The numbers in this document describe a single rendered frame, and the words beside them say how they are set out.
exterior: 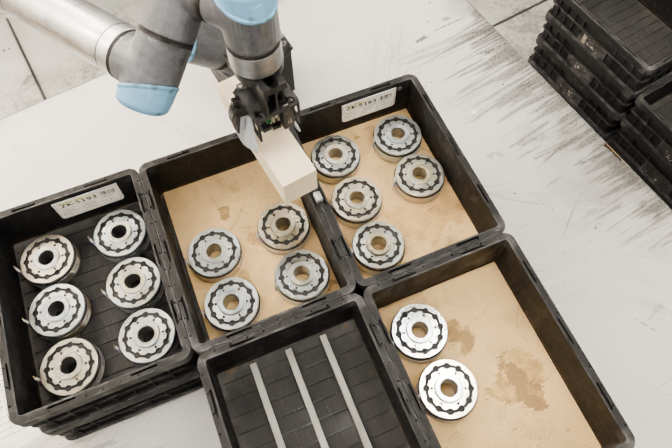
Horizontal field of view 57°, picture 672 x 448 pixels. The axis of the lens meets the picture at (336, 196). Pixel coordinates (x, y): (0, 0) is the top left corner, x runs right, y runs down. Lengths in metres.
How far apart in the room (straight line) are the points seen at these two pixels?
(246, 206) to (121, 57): 0.51
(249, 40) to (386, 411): 0.68
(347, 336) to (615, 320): 0.58
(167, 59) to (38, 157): 0.85
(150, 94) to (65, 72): 1.93
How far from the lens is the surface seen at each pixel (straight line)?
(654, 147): 2.10
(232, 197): 1.29
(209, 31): 1.34
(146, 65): 0.85
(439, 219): 1.26
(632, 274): 1.48
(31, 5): 1.02
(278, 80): 0.86
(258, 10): 0.77
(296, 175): 0.98
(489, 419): 1.16
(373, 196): 1.24
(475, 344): 1.19
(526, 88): 1.66
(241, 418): 1.15
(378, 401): 1.14
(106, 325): 1.25
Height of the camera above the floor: 1.95
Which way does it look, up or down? 62 degrees down
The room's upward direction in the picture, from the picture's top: 1 degrees counter-clockwise
